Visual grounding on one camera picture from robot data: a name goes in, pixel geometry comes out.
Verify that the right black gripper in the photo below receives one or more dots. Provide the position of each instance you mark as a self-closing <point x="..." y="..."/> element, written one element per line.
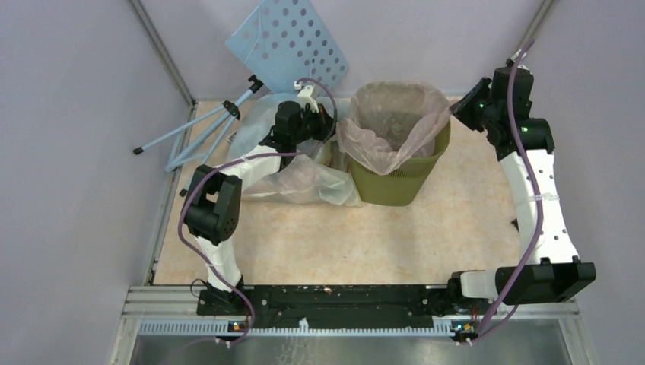
<point x="461" y="109"/>

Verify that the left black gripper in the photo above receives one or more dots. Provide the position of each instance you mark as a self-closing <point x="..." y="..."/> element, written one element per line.
<point x="325" y="123"/>

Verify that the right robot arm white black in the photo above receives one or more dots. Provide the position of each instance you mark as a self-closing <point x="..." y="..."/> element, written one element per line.
<point x="524" y="146"/>

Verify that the light blue perforated board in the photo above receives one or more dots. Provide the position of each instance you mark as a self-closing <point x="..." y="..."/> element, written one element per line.
<point x="283" y="41"/>

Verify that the olive green mesh trash bin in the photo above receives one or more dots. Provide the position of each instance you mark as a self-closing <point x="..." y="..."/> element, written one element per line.
<point x="401" y="186"/>

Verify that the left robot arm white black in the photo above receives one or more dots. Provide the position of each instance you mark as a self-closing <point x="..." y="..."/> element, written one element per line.
<point x="211" y="210"/>

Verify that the white slotted cable duct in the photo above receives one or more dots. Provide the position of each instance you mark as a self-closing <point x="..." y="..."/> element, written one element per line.
<point x="224" y="328"/>

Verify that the light blue tripod stand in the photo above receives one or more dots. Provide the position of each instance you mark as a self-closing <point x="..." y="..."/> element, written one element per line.
<point x="228" y="112"/>

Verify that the pink plastic trash bag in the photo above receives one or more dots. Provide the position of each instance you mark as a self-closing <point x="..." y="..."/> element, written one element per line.
<point x="391" y="122"/>

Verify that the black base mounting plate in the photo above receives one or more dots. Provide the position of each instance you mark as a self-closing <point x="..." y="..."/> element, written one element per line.
<point x="400" y="306"/>

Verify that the large clear yellow-rimmed plastic bag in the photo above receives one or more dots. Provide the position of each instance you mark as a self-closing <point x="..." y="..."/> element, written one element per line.
<point x="307" y="179"/>

